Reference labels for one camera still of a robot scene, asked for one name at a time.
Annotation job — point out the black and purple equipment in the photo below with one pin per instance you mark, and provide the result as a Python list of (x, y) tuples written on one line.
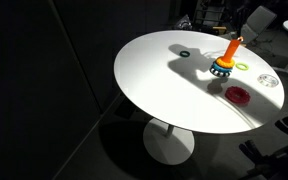
[(271, 167)]

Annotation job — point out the white round pedestal table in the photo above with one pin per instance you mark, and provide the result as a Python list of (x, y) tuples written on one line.
[(167, 75)]

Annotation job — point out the orange ring toss peg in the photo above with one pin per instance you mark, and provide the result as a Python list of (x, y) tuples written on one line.
[(231, 49)]

